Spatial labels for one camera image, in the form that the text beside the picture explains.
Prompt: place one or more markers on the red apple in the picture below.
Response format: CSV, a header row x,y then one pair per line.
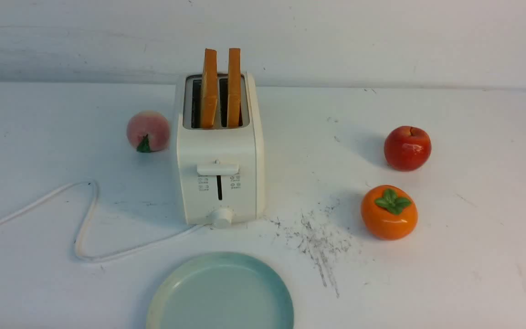
x,y
407,148

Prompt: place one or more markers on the pink peach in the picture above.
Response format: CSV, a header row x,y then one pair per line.
x,y
148,132

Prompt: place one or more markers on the toast slice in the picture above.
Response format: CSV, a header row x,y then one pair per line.
x,y
234,88
209,89

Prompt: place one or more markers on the white two-slot toaster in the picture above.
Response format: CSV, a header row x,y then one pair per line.
x,y
219,173

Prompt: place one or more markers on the orange persimmon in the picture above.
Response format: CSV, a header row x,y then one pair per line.
x,y
388,213

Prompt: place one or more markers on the light blue plate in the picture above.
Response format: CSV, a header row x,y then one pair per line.
x,y
222,290

